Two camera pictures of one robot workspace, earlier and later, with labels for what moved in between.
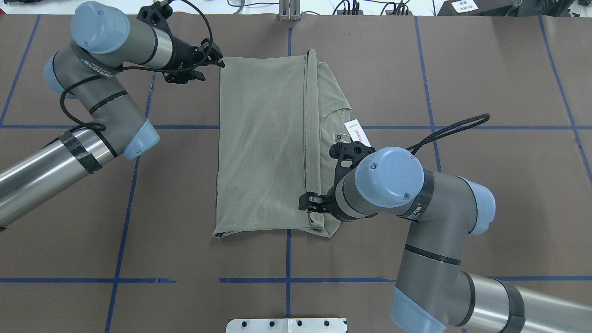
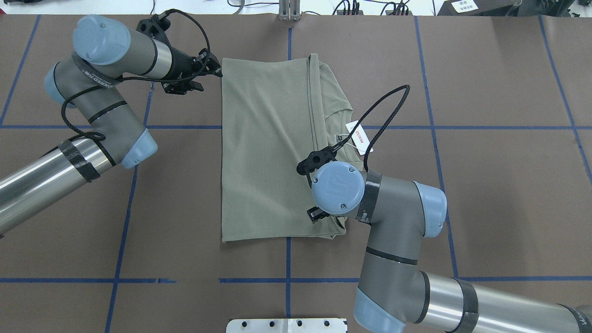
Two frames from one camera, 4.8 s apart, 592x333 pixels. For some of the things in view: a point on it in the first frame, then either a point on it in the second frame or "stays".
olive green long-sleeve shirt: (279, 116) stays
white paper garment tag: (356, 131) stays
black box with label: (477, 8) stays
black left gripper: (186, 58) -> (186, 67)
